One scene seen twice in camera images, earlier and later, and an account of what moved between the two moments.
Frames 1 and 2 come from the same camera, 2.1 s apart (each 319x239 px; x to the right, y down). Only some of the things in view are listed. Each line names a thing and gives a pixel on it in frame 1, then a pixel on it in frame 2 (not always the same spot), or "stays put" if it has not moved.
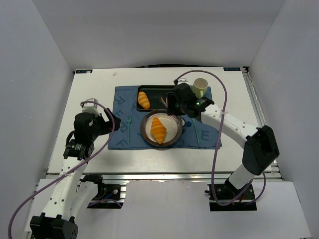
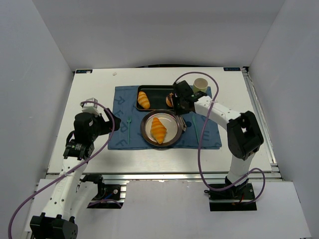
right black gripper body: [171, 107] stays put
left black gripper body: [109, 119] stays put
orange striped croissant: [158, 130] stays put
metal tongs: [179, 117] to [181, 121]
